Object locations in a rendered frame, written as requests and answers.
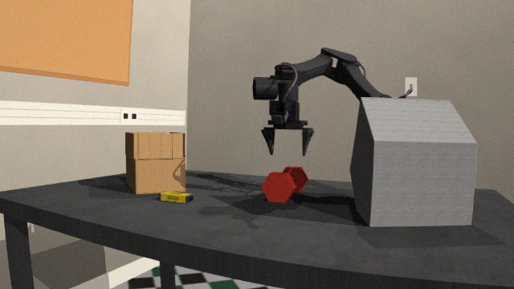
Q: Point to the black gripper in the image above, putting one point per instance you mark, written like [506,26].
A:
[290,124]

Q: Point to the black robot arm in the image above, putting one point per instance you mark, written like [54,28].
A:
[347,72]

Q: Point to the brown cardboard box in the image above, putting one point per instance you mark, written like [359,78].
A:
[160,164]

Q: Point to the yellow pocket level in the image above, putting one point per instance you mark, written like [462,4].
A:
[176,197]

